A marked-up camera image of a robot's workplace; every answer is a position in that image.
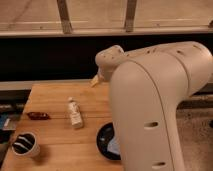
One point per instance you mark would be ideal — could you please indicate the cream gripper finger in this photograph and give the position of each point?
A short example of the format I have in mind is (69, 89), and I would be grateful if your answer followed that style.
(95, 81)

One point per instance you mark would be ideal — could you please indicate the white plastic bottle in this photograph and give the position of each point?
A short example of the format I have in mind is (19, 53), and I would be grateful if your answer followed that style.
(74, 113)

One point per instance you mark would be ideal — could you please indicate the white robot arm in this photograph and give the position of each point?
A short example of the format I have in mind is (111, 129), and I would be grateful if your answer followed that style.
(146, 86)

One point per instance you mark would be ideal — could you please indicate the black round plate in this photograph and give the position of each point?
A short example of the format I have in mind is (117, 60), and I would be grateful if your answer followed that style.
(107, 143)

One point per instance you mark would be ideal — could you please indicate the dark red snack packet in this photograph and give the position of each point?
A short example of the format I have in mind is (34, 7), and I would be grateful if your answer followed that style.
(38, 116)

